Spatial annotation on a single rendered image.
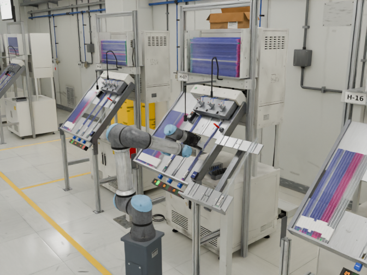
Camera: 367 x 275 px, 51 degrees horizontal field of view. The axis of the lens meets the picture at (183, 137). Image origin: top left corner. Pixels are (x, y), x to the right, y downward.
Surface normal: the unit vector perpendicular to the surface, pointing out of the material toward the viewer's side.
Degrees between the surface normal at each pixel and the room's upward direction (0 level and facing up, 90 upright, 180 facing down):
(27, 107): 90
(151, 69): 90
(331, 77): 90
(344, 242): 44
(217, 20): 80
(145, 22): 90
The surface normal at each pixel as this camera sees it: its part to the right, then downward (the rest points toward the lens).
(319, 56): -0.77, 0.17
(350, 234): -0.54, -0.57
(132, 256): -0.51, 0.22
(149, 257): 0.86, 0.13
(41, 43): 0.64, 0.19
